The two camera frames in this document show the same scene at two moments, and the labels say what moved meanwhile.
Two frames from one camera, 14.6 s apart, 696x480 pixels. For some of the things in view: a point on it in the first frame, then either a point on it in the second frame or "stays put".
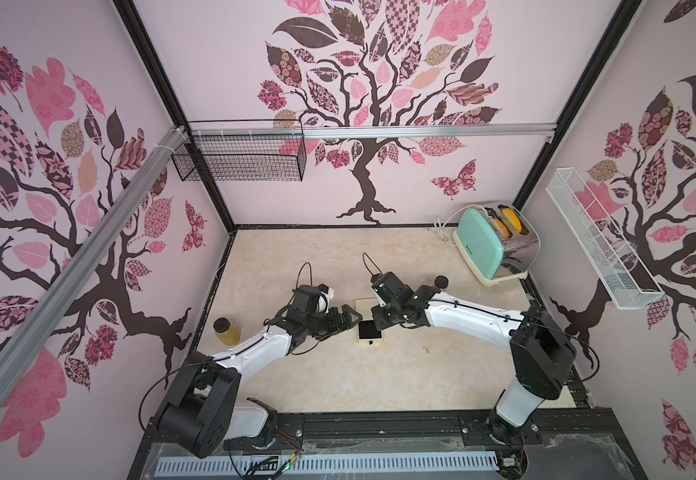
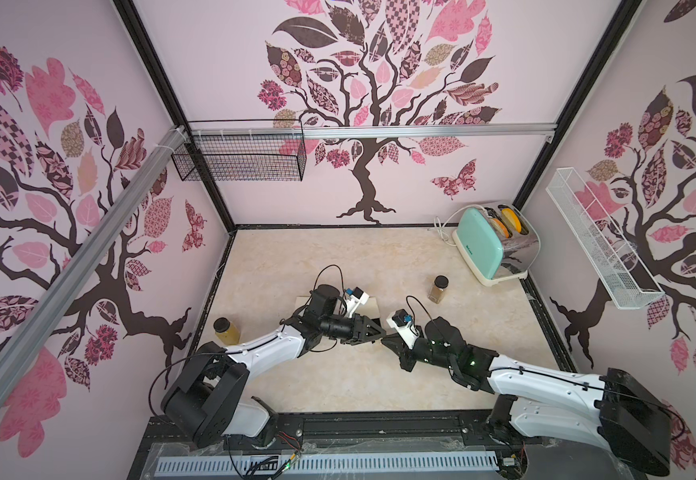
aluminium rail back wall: (333, 132) stays put
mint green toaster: (497, 242) stays put
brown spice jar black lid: (441, 281) stays put
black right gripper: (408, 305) to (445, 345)
